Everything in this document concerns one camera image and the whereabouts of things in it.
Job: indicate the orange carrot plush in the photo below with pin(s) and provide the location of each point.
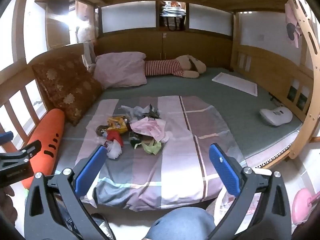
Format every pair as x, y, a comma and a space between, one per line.
50, 135

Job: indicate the striped plush dog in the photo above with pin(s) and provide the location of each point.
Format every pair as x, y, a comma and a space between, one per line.
165, 67

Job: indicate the grey plastic bag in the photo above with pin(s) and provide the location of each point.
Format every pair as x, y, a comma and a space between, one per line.
135, 111

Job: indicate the pink printed paper wrapper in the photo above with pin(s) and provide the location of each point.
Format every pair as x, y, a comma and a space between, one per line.
150, 128

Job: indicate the person's left hand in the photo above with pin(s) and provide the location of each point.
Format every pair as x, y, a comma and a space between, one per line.
6, 202

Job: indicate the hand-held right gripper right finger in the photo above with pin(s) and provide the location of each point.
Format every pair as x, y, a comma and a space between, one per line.
225, 170

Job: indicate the round brown tin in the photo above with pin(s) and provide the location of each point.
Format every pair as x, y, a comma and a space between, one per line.
102, 131

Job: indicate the person's leg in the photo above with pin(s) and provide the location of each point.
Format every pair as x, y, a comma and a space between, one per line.
180, 225

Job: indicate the green bed sheet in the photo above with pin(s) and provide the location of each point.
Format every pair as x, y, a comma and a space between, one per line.
225, 97

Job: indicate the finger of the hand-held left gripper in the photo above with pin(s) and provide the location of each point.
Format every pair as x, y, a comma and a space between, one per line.
5, 137
18, 155

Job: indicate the wooden shelf unit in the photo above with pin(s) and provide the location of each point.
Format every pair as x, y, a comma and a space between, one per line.
57, 27

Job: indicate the pink round stand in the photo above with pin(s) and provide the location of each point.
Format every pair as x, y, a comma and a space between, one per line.
303, 205

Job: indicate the light green wrapper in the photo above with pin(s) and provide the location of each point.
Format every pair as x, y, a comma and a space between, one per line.
150, 147

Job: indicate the pink grey patchwork blanket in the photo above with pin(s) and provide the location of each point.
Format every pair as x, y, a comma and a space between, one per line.
175, 155

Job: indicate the white crumpled plastic bag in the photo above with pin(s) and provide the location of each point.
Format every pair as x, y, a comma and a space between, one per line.
114, 150

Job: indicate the white hanging cloth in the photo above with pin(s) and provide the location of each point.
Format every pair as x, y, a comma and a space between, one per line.
88, 55

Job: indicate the white plush toy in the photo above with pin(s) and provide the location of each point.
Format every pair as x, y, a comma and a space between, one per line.
83, 33

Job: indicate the pink pillow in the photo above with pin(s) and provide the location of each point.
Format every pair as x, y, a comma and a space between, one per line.
120, 67

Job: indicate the brown floral cushion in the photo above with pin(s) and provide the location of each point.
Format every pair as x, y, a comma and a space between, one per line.
65, 85

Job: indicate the black foil wrapper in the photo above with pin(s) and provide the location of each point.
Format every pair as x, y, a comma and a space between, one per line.
153, 113

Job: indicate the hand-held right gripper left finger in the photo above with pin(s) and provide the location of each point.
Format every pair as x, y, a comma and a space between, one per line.
91, 166

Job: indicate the white flat board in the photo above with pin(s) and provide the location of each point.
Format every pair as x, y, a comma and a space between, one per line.
235, 83

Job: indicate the wooden bunk bed frame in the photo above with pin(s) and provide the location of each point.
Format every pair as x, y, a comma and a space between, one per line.
195, 45

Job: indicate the black plastic bag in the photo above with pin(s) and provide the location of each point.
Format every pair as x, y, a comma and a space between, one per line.
102, 227

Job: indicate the pink hanging garment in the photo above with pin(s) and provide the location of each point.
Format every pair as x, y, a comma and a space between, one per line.
291, 27

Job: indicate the yellow snack packet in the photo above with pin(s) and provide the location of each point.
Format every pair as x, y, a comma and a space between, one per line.
117, 123

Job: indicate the stack of folded cloths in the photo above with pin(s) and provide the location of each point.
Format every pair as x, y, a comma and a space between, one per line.
173, 9

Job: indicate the red wrapper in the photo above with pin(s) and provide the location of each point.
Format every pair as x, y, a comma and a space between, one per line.
115, 136

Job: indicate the dark green packet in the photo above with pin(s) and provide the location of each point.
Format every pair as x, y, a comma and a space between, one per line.
133, 137

